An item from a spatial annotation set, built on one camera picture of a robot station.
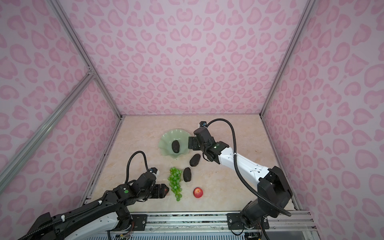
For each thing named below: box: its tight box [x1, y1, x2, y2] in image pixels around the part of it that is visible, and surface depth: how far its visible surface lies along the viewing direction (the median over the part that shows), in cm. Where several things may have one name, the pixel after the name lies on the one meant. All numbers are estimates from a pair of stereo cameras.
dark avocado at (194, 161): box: [189, 153, 201, 167], surface depth 94 cm
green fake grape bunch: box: [167, 166, 183, 202], surface depth 85 cm
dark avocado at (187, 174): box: [183, 167, 192, 183], surface depth 88 cm
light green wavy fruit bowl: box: [158, 129, 190, 159], surface depth 104 cm
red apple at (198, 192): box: [193, 187, 204, 199], surface depth 81 cm
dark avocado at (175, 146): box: [171, 140, 180, 154], surface depth 99 cm
